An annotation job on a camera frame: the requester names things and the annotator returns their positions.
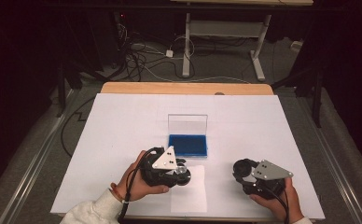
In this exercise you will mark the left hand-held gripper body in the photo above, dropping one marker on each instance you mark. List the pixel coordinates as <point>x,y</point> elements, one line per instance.
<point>166,161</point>

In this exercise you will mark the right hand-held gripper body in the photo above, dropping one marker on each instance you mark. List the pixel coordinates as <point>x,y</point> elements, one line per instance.
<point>269,171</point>

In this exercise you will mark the blue ink pad clear case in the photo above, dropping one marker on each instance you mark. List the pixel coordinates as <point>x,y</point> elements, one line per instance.
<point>187,145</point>

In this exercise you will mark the person's right hand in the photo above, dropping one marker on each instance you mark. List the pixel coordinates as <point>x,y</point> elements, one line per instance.
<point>280,207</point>

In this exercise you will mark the person's left hand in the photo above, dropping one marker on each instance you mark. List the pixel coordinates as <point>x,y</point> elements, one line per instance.
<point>135,186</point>

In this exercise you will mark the white paper sheet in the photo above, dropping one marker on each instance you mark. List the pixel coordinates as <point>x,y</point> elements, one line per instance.
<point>190,199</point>

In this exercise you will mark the large white table cover board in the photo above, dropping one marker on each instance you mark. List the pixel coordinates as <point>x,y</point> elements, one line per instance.
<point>238,130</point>

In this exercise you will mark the black stand leg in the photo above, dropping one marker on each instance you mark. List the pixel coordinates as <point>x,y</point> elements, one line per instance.
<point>317,102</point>
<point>61,93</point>

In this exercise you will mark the white power adapter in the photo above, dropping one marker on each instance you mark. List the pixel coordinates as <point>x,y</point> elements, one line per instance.
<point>169,53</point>

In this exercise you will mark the small white floor box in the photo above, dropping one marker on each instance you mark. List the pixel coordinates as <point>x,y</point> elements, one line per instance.
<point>296,45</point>

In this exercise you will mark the dark computer tower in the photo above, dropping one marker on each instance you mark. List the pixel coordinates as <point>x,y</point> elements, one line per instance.
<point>107,37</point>

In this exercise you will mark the aluminium floor rail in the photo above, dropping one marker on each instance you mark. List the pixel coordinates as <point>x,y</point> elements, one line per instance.
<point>37,161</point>
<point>333,161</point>

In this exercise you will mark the white metal desk frame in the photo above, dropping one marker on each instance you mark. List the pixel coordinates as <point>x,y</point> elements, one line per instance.
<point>222,28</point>

